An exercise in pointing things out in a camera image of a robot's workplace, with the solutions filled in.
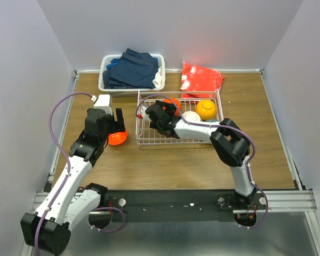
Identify orange bowl front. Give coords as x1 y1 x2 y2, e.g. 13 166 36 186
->
163 98 181 116

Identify white blue patterned bowl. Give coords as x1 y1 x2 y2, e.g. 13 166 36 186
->
182 111 202 122

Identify yellow orange bowl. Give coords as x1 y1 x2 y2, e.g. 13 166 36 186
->
195 100 217 120

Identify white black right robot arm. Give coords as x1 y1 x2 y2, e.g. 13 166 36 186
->
139 100 256 209

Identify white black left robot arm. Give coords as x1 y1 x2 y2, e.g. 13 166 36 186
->
20 108 125 255

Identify white cloth in basket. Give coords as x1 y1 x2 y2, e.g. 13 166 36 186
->
153 67 162 88

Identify red white folded towel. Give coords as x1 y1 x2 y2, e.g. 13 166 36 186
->
180 62 225 98

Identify folded blue jeans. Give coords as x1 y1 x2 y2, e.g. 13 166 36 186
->
102 49 160 90

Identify white plastic laundry basket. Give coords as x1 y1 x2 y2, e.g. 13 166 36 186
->
98 49 166 94

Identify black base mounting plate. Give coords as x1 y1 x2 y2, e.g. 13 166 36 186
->
89 189 266 228

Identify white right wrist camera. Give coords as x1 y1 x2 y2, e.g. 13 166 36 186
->
137 105 148 119

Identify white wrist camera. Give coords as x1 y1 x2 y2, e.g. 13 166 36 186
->
93 94 113 115
137 105 148 119

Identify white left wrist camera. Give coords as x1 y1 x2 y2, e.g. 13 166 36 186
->
93 94 113 115

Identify white wire dish rack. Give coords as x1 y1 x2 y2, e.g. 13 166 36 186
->
135 90 223 146

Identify aluminium frame rail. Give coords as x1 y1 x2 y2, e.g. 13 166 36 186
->
33 190 317 214

